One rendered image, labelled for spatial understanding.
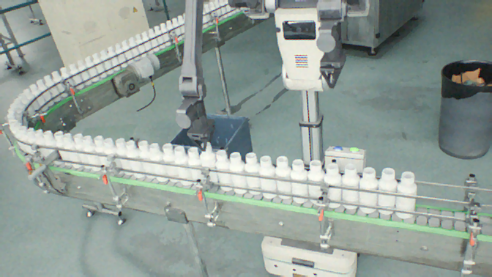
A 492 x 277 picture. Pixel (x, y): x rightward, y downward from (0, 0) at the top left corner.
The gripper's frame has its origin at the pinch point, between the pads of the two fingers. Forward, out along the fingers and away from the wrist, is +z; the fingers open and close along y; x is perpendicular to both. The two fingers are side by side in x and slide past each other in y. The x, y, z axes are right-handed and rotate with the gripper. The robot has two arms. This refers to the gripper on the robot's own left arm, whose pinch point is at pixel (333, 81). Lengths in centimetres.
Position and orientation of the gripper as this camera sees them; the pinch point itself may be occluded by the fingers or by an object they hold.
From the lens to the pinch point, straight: 138.6
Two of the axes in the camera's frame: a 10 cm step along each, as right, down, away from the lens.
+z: 1.4, 8.2, 5.5
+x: -9.2, -1.0, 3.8
